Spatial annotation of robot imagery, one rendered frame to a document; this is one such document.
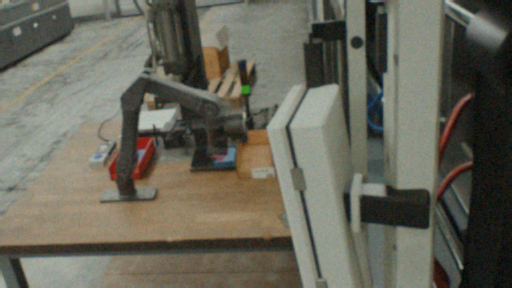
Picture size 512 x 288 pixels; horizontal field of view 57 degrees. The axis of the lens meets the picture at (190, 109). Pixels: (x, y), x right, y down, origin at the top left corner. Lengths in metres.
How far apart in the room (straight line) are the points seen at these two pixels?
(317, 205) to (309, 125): 0.13
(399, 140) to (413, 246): 0.19
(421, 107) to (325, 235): 0.23
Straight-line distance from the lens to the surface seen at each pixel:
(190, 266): 2.39
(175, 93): 1.44
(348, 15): 0.83
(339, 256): 0.78
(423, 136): 0.73
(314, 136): 0.67
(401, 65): 0.69
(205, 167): 1.72
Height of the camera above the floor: 1.73
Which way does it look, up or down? 21 degrees down
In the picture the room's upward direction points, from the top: 9 degrees counter-clockwise
